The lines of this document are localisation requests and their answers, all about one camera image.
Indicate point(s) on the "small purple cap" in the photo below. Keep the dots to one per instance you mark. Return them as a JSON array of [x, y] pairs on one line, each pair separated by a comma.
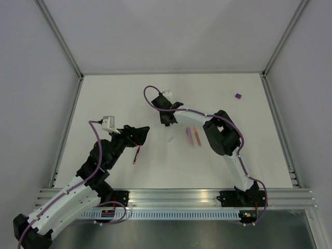
[[238, 96]]

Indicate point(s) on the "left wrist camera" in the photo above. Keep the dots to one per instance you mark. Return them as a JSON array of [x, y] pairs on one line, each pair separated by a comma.
[[108, 125]]

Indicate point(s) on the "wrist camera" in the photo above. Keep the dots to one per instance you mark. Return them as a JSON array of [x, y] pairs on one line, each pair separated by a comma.
[[167, 93], [108, 125]]

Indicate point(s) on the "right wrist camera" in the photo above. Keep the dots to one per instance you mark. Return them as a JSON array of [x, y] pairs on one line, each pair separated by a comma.
[[167, 93]]

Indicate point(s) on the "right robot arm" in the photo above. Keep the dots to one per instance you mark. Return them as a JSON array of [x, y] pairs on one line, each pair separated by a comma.
[[223, 137]]

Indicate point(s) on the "red gel pen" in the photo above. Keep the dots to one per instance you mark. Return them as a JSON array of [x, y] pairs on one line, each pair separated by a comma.
[[136, 155]]

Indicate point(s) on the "white slotted cable duct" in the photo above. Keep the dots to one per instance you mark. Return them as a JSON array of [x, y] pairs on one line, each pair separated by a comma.
[[103, 214]]

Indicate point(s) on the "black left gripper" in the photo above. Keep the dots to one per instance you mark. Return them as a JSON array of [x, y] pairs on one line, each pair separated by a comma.
[[139, 135]]

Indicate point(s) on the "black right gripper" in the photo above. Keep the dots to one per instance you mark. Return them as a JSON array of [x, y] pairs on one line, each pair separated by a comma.
[[163, 121]]

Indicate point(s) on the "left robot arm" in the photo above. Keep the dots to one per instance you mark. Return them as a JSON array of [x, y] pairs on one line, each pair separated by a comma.
[[87, 189]]

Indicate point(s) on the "orange pencil-like pen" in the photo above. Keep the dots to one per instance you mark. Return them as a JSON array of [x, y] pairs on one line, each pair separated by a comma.
[[197, 137]]

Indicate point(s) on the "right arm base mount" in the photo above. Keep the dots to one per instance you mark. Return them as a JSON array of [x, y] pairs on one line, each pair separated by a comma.
[[233, 199]]

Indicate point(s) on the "right aluminium frame post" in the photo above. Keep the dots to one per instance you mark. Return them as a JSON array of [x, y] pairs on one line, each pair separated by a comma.
[[303, 4]]

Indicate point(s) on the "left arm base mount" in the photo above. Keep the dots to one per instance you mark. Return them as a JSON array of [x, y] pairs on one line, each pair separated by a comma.
[[114, 199]]

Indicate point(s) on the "pink highlighter pen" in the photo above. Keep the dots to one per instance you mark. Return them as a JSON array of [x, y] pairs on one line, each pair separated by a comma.
[[190, 138]]

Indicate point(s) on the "left aluminium frame post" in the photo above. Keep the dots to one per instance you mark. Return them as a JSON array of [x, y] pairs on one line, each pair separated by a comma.
[[58, 36]]

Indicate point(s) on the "aluminium mounting rail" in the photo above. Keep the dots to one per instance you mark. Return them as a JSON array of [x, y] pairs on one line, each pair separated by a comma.
[[206, 199]]

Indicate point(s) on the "aluminium frame post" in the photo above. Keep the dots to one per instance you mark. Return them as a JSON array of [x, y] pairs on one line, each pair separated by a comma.
[[58, 36], [303, 4]]

